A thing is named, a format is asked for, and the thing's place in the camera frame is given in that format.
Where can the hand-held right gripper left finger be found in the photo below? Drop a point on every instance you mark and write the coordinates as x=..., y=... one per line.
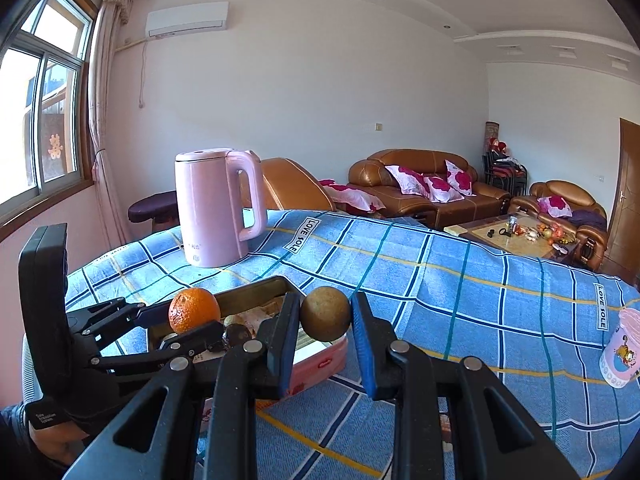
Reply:
x=287, y=355

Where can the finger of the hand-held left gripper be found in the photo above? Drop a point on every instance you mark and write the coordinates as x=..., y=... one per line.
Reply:
x=152, y=315
x=195, y=337

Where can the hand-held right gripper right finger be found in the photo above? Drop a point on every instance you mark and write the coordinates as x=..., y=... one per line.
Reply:
x=365, y=355

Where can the orange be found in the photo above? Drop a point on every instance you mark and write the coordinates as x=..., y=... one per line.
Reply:
x=192, y=310

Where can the pink tin box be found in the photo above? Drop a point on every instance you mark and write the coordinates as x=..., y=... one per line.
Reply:
x=320, y=365

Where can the person's left forearm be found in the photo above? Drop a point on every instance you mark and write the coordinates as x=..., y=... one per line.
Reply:
x=12, y=445

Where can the person's left hand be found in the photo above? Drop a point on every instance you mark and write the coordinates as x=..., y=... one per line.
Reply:
x=55, y=442

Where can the cream paper packet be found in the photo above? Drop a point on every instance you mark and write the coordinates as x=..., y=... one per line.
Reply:
x=257, y=315

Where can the blue checked blanket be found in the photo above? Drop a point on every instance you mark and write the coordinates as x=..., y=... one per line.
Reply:
x=450, y=310

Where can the dark purple stool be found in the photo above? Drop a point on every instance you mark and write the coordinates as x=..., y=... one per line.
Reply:
x=152, y=205

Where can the pink electric kettle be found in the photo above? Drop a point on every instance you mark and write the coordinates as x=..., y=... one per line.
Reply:
x=210, y=210

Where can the red white floral blanket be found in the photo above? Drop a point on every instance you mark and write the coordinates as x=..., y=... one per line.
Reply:
x=350, y=195

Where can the red window sticker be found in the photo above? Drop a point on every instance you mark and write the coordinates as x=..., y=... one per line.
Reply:
x=54, y=146

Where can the brown leather recliner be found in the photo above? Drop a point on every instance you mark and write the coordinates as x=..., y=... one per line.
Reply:
x=290, y=185

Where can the wooden coffee table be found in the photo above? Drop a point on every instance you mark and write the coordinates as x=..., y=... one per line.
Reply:
x=500, y=237

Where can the red white floral pillow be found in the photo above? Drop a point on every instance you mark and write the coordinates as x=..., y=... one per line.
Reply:
x=460, y=177
x=437, y=189
x=406, y=180
x=554, y=206

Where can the pale curtain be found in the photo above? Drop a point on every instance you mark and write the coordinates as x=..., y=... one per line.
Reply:
x=102, y=135

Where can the brown leather sofa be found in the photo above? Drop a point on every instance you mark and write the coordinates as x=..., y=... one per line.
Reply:
x=380, y=160

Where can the window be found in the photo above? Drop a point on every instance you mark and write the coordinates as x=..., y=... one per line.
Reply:
x=20, y=110

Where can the pile of colourful snacks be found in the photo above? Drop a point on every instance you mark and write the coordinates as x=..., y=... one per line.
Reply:
x=550, y=234

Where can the stacked dark chairs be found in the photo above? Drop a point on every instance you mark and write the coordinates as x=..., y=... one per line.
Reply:
x=505, y=175

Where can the red plush toy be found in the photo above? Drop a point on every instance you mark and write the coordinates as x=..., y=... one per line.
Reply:
x=499, y=146

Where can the pink cartoon cup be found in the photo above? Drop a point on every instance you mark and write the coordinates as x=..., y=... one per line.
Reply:
x=622, y=350

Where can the tall patterned vase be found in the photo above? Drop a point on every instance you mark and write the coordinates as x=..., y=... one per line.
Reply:
x=491, y=130

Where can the purple cloth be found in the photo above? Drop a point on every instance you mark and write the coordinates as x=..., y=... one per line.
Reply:
x=590, y=219

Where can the brown leather armchair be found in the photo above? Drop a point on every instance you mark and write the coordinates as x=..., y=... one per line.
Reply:
x=575, y=192

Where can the white air conditioner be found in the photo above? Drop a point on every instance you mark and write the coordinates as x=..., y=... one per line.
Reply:
x=185, y=20

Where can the brown wooden door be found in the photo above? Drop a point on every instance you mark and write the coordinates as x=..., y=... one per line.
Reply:
x=625, y=200

